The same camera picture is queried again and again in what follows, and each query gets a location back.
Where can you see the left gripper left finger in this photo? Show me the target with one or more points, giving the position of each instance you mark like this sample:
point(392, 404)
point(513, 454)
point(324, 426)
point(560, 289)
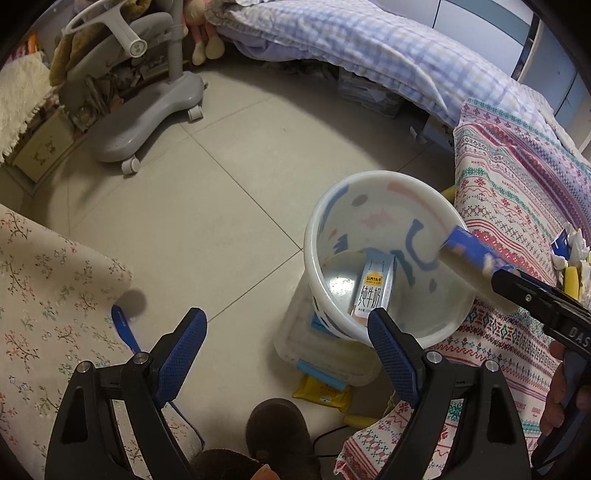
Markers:
point(86, 442)

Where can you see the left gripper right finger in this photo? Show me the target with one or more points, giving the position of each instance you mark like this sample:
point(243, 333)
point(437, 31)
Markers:
point(489, 442)

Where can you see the dark blue biscuit box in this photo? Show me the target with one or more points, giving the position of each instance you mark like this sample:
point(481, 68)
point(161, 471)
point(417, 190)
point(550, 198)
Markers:
point(475, 263)

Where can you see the yellow snack box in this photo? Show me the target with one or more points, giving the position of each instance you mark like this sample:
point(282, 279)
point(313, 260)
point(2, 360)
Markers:
point(572, 282)

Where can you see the paper wrapper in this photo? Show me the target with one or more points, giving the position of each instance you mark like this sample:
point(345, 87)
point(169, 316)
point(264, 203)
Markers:
point(569, 249)

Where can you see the white patterned trash bin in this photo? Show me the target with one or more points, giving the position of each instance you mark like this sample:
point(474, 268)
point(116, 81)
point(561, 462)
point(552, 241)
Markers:
point(373, 240)

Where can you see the right hand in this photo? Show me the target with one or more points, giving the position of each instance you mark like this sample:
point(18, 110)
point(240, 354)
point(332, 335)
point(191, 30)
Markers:
point(553, 415)

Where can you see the floral cloth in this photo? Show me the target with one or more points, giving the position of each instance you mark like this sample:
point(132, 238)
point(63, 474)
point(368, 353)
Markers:
point(56, 300)

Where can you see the yellow packet on floor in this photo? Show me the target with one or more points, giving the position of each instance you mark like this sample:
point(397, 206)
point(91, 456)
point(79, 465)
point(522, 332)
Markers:
point(315, 391)

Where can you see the clear plastic storage box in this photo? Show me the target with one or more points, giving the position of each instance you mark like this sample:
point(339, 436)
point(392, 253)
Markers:
point(303, 342)

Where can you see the blue door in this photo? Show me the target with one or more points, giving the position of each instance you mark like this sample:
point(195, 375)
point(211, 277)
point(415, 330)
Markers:
point(550, 71)

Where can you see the blue white wardrobe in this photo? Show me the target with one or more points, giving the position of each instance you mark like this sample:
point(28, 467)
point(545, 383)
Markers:
point(497, 30)

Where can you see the grey office chair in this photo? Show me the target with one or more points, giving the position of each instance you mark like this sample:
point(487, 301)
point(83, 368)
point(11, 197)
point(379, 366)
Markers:
point(135, 78)

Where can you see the brown blanket on chair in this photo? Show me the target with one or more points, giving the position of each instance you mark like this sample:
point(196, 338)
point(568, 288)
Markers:
point(72, 48)

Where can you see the pink plush doll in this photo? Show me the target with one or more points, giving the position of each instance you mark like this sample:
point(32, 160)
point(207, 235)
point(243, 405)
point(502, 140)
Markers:
point(207, 44)

